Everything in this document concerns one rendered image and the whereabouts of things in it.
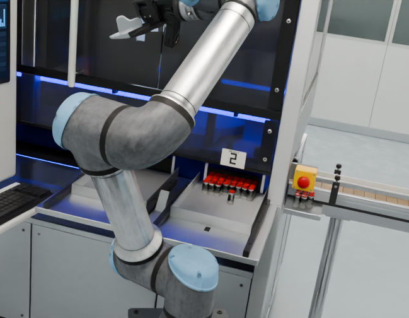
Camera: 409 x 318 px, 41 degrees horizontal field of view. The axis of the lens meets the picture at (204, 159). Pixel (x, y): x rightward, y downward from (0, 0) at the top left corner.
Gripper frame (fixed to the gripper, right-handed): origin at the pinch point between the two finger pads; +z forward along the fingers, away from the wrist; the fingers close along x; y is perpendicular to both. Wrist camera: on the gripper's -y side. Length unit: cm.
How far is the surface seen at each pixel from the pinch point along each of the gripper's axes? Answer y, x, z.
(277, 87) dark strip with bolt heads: -47, -26, -22
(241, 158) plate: -65, -11, -8
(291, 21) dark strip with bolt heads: -31, -38, -28
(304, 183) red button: -74, -8, -29
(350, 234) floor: -257, -112, 11
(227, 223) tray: -63, 18, -13
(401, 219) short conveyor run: -102, -16, -55
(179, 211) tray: -58, 18, 1
